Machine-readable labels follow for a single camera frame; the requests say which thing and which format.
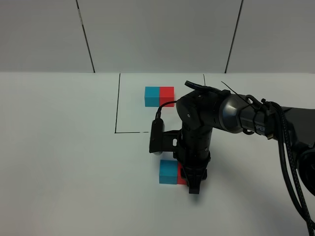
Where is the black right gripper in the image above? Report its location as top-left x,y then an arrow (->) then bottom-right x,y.
177,123 -> 212,194

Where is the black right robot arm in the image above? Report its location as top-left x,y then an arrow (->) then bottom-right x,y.
176,82 -> 315,194

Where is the template red cube block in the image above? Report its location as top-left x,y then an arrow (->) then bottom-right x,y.
159,87 -> 175,106

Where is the template blue cube block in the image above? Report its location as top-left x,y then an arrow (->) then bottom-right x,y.
144,87 -> 160,107

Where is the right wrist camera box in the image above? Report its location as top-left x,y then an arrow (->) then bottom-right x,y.
149,118 -> 180,154

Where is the black cable tie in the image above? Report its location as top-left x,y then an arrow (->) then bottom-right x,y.
221,81 -> 255,111

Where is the braided right arm cable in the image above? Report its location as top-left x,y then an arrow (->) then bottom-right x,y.
277,102 -> 315,236

